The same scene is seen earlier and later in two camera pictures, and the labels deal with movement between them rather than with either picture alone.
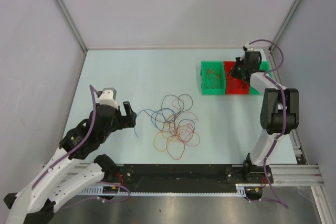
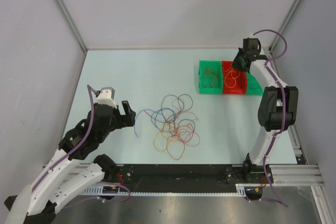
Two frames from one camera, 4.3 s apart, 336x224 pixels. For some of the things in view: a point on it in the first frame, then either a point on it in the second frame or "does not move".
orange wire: (235, 88) → (233, 77)
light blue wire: (151, 117) does not move
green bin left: (212, 77) does not move
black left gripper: (130, 118) does not move
